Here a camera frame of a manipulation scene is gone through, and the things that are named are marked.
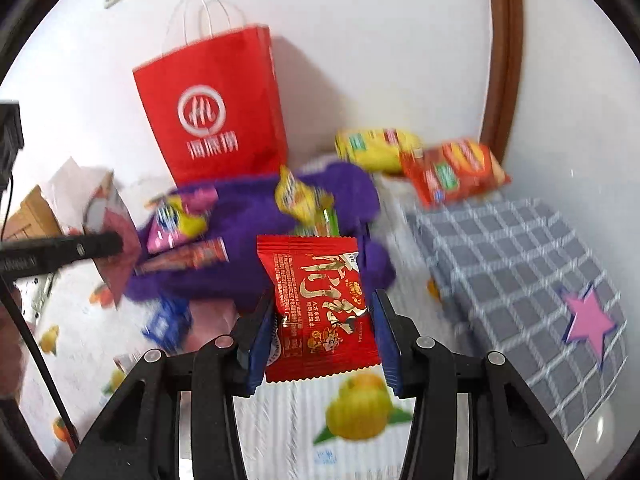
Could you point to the person's left hand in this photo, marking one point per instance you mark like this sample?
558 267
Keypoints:
9 355

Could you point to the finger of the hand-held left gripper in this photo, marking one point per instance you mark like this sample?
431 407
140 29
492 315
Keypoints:
65 252

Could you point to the brown wooden door frame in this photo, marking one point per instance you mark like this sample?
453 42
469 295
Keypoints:
502 60

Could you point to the white plastic bag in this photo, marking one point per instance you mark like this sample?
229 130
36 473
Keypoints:
70 185

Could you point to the red paper bag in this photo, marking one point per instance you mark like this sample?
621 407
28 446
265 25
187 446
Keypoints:
215 105

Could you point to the purple cloth tray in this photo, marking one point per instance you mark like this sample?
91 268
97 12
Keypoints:
240 270

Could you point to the green triangular snack packet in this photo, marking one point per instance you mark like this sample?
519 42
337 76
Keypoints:
327 222

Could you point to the blue snack packet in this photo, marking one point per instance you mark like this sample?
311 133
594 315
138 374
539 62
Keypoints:
167 322

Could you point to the long pink stick packet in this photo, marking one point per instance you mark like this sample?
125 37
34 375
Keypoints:
190 257

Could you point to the yellow chips bag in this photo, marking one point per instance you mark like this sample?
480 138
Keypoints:
375 150

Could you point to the pink yellow snack packet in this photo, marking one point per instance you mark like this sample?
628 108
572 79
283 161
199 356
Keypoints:
175 222

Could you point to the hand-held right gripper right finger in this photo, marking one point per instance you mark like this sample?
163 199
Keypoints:
387 340

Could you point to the fruit print tablecloth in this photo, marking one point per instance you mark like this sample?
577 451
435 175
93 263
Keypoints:
300 410

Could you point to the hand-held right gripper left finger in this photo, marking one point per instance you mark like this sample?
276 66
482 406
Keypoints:
260 340

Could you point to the pink white snack packet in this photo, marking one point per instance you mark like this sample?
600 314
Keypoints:
117 210

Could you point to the grey checked cloth pink star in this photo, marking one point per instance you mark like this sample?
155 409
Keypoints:
510 285

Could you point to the red snack packet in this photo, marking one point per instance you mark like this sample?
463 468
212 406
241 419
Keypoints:
315 305

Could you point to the orange chips bag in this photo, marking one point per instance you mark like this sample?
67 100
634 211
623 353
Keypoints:
452 170

